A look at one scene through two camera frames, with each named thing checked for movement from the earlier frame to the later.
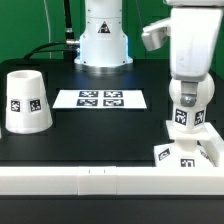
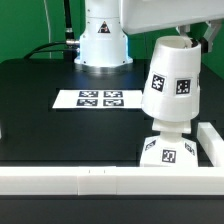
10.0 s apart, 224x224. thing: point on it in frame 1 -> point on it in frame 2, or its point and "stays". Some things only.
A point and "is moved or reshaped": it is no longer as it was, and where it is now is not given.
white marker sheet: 103,99 stays
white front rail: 110,180 stays
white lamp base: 185,152 is moved or reshaped
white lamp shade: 27,105 -> 173,86
